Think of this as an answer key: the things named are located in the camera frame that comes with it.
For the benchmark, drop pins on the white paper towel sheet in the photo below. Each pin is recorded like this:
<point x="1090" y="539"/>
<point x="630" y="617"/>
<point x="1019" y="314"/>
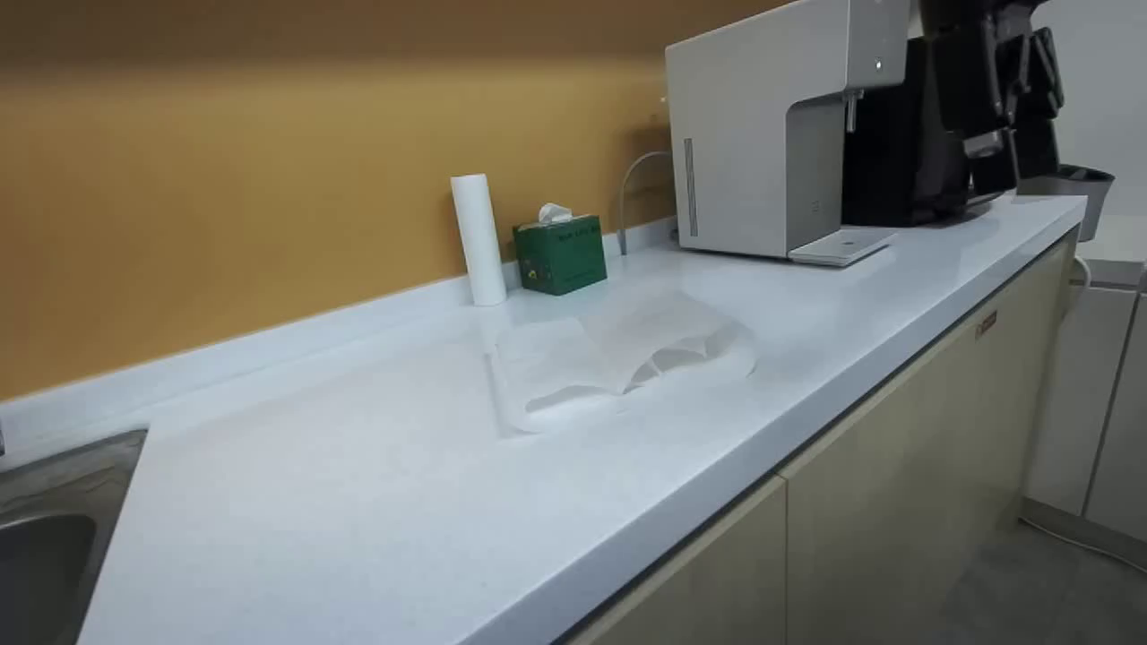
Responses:
<point x="658" y="346"/>

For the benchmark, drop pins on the green tissue box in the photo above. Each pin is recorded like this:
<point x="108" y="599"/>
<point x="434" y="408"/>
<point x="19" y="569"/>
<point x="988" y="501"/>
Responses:
<point x="560" y="253"/>

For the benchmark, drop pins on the white paper towel roll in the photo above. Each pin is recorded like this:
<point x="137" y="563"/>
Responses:
<point x="477" y="235"/>

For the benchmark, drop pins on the white water dispenser machine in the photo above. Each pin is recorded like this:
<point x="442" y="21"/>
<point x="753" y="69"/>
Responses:
<point x="758" y="127"/>

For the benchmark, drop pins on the beige lower cabinet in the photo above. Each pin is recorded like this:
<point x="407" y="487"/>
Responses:
<point x="866" y="533"/>

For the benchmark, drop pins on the black coffee machine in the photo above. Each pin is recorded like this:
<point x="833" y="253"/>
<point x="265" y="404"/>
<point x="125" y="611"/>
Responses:
<point x="968" y="120"/>

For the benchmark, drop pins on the grey trash bin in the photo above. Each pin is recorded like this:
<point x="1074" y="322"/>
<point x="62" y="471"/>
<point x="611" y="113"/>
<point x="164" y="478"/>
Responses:
<point x="1074" y="182"/>

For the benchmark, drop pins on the white side cabinet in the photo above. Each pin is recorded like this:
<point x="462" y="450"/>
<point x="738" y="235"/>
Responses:
<point x="1090" y="447"/>

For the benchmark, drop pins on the stainless steel sink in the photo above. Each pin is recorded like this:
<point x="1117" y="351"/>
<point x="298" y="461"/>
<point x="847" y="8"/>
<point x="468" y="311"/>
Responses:
<point x="57" y="526"/>

